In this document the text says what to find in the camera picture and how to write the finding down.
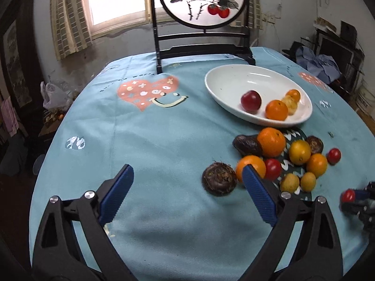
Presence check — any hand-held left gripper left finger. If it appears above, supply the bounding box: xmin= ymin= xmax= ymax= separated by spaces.
xmin=31 ymin=164 xmax=135 ymax=281

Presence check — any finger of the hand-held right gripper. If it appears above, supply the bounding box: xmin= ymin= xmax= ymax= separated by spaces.
xmin=353 ymin=181 xmax=375 ymax=201
xmin=341 ymin=200 xmax=375 ymax=219

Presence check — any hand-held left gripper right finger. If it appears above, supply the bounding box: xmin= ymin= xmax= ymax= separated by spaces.
xmin=242 ymin=164 xmax=343 ymax=281

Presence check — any medium orange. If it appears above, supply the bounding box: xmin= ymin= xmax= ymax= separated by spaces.
xmin=306 ymin=153 xmax=328 ymax=178
xmin=265 ymin=100 xmax=289 ymax=121
xmin=236 ymin=155 xmax=266 ymax=186

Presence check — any large dark water chestnut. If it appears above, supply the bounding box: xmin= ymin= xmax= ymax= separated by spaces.
xmin=202 ymin=162 xmax=238 ymax=195

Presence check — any dark avocado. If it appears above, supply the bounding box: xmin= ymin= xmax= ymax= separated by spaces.
xmin=232 ymin=135 xmax=263 ymax=157

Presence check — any large orange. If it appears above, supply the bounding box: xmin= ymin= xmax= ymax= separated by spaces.
xmin=257 ymin=127 xmax=286 ymax=158

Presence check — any round yellow lemon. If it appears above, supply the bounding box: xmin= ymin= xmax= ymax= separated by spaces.
xmin=289 ymin=140 xmax=311 ymax=166

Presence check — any small dark water chestnut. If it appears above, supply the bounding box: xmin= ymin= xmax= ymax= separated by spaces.
xmin=305 ymin=136 xmax=324 ymax=154

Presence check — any white oval plate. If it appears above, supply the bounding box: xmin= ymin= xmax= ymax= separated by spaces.
xmin=204 ymin=64 xmax=313 ymax=128

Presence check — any small yellow kumquat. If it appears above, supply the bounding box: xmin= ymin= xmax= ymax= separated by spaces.
xmin=280 ymin=173 xmax=300 ymax=194
xmin=300 ymin=172 xmax=317 ymax=192

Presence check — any blue printed tablecloth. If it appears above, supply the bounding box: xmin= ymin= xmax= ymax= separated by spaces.
xmin=29 ymin=46 xmax=375 ymax=276

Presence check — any red plum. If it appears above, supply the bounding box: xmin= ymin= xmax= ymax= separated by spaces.
xmin=241 ymin=90 xmax=262 ymax=113

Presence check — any small pale yellow loquat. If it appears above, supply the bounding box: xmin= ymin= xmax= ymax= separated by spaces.
xmin=282 ymin=95 xmax=298 ymax=115

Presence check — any white bucket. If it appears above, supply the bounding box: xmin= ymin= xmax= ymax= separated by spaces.
xmin=356 ymin=76 xmax=375 ymax=118

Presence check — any white plastic bag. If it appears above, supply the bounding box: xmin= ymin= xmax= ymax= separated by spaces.
xmin=40 ymin=80 xmax=74 ymax=112

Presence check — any pink cloth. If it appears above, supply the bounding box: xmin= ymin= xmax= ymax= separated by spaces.
xmin=0 ymin=98 xmax=19 ymax=137

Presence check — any crumpled blue cloth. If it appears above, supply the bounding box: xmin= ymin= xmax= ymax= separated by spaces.
xmin=294 ymin=45 xmax=342 ymax=84

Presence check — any black monitor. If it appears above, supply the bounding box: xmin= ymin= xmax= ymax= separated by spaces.
xmin=315 ymin=31 xmax=364 ymax=79

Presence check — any black speaker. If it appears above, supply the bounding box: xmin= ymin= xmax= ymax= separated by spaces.
xmin=340 ymin=20 xmax=358 ymax=40

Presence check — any checked beige curtain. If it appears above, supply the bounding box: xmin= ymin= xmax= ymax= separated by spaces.
xmin=243 ymin=0 xmax=263 ymax=30
xmin=50 ymin=0 xmax=94 ymax=60

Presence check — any dark framed wall picture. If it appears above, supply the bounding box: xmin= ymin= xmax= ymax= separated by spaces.
xmin=0 ymin=0 xmax=37 ymax=109

